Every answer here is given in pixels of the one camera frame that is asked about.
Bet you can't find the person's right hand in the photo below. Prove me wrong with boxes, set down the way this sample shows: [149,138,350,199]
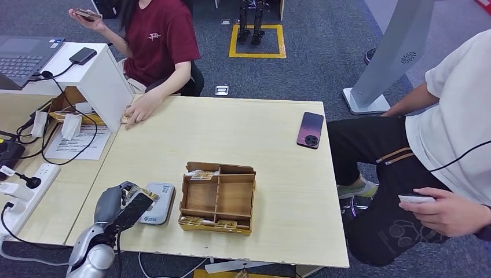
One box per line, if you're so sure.
[68,8,106,34]

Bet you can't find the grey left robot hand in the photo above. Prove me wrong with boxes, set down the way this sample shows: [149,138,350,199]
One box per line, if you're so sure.
[94,181,140,228]

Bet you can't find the person's left hand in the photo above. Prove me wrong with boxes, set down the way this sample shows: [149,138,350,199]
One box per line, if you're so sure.
[123,94,164,130]
[398,186,488,238]

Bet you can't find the dark smartphone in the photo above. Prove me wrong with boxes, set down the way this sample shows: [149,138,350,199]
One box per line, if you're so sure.
[74,8,103,22]

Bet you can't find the stack of gold cards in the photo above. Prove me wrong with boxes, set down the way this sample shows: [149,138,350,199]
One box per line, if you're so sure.
[120,105,135,125]

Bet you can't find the white handheld remote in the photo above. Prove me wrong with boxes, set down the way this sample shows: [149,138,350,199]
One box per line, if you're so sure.
[397,193,437,204]

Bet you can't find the gold ID card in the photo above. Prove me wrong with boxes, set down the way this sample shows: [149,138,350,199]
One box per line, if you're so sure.
[129,186,160,203]

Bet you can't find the gold room key card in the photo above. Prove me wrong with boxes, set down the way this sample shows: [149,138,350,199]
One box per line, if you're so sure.
[214,219,239,231]
[189,170,215,181]
[179,215,205,226]

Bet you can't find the grey card reader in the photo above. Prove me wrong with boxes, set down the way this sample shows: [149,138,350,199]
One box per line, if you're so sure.
[138,182,177,226]

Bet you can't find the person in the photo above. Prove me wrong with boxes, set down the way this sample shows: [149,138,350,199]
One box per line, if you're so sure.
[68,0,205,130]
[327,28,491,268]

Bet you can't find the black cabinet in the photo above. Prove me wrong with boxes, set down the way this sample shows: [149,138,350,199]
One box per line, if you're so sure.
[91,0,120,20]

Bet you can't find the black power bank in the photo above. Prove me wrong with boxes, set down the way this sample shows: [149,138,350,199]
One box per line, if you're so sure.
[68,47,98,66]

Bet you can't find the white desk riser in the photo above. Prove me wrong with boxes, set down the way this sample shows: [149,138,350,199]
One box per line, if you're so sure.
[0,42,135,133]

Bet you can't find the black office chair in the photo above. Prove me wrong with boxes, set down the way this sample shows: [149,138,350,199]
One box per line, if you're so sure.
[145,61,205,97]

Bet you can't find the printed paper sheet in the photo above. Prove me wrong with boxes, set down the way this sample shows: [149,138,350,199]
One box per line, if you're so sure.
[44,125,112,161]

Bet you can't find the white power strip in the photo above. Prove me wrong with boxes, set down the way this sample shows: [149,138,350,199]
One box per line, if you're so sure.
[0,163,61,240]

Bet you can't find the grey laptop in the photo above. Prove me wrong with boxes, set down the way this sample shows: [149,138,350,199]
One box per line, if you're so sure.
[0,35,66,92]

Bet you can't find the black plug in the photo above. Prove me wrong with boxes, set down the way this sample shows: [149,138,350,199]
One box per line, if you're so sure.
[14,173,42,189]

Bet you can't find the cardboard box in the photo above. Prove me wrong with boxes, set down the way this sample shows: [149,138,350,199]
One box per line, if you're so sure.
[47,86,106,127]

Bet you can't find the white charger adapter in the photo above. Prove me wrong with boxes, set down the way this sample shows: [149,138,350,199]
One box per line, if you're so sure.
[0,182,24,200]

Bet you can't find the black desk device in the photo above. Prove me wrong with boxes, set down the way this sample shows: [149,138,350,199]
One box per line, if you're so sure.
[0,138,25,181]

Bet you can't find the wooden compartment box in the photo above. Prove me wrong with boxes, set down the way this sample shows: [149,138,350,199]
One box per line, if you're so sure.
[177,161,257,236]

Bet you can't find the white and black humanoid robot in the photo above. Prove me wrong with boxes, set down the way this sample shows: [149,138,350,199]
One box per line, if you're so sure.
[236,0,266,46]

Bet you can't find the maroon smartphone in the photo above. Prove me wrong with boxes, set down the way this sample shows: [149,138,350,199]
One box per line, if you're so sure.
[296,111,325,149]

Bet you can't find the grey kiosk stand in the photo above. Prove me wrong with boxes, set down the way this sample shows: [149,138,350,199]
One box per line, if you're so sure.
[342,0,436,116]

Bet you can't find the dark shoe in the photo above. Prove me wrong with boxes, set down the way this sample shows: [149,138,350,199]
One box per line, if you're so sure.
[363,47,379,65]

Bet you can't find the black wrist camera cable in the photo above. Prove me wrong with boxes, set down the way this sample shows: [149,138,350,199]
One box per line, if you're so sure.
[114,229,124,278]

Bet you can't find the thin black cable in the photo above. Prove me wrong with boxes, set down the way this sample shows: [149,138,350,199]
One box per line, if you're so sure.
[428,140,491,173]

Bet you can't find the black power bank cable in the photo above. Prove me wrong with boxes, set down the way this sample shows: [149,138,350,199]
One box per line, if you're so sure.
[17,63,100,166]

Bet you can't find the white cable tag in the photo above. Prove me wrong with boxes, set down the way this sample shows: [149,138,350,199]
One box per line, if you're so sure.
[61,113,83,141]
[30,110,49,138]

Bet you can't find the white floor cable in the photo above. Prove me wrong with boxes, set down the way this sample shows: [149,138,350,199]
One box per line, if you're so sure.
[137,252,208,278]

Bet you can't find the grey floor cable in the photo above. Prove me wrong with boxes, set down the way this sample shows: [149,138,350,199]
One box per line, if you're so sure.
[0,239,70,268]

